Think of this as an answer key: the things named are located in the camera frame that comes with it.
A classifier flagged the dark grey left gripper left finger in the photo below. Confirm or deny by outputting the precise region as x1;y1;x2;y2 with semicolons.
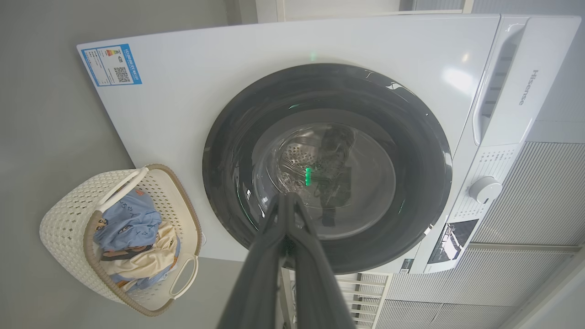
217;193;293;329

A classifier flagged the cream and blue garment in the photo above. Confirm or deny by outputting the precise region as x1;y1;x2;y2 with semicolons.
101;222;181;293

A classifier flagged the black washer display panel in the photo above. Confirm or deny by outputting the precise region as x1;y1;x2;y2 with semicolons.
427;219;479;265

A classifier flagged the white detergent drawer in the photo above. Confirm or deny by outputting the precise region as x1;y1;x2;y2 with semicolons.
472;16;581;147

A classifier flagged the stainless steel washer drum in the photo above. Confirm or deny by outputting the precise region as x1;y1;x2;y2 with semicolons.
274;137;320;192

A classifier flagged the dark round glass washer door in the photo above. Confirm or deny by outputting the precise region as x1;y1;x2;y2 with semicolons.
202;63;453;275

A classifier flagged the white front-load washing machine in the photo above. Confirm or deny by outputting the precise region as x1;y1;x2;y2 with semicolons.
77;14;582;275

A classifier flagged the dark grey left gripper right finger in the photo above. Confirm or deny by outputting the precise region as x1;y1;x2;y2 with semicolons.
286;192;357;329

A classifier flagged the blue printed garment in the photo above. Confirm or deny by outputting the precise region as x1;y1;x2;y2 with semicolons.
94;190;163;252

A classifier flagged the cream perforated laundry basket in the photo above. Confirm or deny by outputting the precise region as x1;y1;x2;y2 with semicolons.
39;164;202;317

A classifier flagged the blue energy label sticker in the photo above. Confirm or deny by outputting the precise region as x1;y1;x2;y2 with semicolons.
81;44;142;87

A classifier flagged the white washing machine dial knob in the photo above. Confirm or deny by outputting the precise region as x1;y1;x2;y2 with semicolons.
469;176;503;204

